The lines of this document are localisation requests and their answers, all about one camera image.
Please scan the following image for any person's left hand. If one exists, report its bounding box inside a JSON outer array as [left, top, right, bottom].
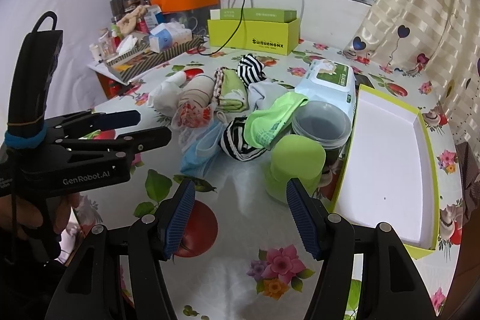
[[1, 193, 80, 266]]

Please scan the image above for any lime green open box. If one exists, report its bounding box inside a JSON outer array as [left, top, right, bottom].
[[208, 19, 299, 56]]

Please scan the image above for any black cable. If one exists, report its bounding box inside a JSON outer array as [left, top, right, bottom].
[[196, 0, 251, 57]]

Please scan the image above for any green inner carton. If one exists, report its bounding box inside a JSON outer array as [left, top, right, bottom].
[[220, 8, 297, 23]]

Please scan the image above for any black white striped sock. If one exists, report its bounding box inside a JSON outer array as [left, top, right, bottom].
[[237, 54, 267, 87]]

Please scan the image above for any blue face mask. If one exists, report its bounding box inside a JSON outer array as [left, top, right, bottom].
[[180, 120, 225, 179]]

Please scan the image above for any heart pattern curtain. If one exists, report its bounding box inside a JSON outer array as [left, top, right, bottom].
[[343, 0, 479, 154]]

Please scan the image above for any white blue tissue pack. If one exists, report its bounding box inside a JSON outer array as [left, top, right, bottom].
[[149, 22, 193, 53]]

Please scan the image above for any floral tablecloth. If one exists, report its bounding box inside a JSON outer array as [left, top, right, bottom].
[[75, 41, 463, 319]]

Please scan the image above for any green towel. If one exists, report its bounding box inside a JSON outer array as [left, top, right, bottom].
[[212, 67, 249, 113]]

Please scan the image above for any striped tray box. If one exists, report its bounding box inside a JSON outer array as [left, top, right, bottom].
[[104, 36, 204, 84]]

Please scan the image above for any lime green round lid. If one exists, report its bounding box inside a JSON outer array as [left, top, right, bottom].
[[264, 142, 326, 204]]

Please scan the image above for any black smartphone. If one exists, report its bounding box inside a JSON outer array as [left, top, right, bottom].
[[354, 73, 374, 90]]

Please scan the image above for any red printed plastic bag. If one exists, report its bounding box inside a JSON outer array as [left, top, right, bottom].
[[171, 101, 216, 152]]

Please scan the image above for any dark lidded jar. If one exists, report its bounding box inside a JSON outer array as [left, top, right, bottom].
[[108, 0, 125, 22]]

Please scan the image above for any shallow lime box lid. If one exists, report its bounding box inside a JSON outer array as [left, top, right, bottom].
[[332, 85, 439, 259]]

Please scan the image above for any beige striped sock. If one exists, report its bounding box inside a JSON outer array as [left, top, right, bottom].
[[178, 74, 215, 107]]

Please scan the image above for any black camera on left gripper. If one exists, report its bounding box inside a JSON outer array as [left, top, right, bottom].
[[4, 10, 64, 149]]

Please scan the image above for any clear plastic round container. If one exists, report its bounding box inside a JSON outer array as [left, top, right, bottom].
[[291, 101, 352, 166]]

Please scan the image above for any wet wipes pack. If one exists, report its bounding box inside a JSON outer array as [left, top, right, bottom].
[[295, 59, 356, 122]]

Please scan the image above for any lime green cloth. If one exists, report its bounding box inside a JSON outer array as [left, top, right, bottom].
[[243, 91, 308, 149]]

